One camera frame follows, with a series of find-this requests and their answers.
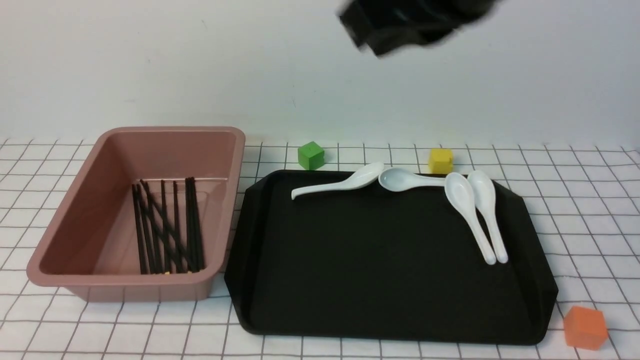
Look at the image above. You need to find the white spoon far right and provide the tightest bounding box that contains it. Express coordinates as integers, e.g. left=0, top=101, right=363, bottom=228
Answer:
left=467, top=170, right=509, bottom=264

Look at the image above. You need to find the white spoon far left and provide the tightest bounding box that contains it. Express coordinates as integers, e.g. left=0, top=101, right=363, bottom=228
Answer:
left=290, top=162, right=386, bottom=200

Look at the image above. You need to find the white spoon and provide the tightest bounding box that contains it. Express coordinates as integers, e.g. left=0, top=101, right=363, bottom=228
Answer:
left=445, top=172, right=498, bottom=265
left=467, top=170, right=509, bottom=264
left=290, top=162, right=386, bottom=200

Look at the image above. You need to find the black plastic tray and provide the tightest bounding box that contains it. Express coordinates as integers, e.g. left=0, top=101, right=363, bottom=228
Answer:
left=224, top=170, right=559, bottom=346

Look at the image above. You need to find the white grid tablecloth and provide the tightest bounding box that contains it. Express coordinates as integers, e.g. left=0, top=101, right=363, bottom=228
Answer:
left=0, top=137, right=639, bottom=360

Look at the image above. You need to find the white spoon middle horizontal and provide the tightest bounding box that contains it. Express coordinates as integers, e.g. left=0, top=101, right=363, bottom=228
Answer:
left=378, top=167, right=445, bottom=192

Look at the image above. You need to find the green cube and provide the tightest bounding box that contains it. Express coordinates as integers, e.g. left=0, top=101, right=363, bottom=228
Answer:
left=297, top=141, right=325, bottom=171

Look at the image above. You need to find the orange cube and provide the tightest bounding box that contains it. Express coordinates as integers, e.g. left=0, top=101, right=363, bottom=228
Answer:
left=563, top=306, right=609, bottom=351

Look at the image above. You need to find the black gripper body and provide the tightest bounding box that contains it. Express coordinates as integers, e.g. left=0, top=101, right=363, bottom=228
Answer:
left=338, top=0, right=501, bottom=57

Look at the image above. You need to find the pink plastic bin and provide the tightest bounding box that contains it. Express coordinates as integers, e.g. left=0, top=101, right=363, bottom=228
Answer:
left=26, top=126, right=246, bottom=303

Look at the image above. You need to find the yellow cube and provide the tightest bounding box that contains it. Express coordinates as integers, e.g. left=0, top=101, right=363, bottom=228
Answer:
left=428, top=148, right=454, bottom=174

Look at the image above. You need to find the white spoon front right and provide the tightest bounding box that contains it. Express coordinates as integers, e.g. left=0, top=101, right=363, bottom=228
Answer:
left=445, top=172, right=498, bottom=265

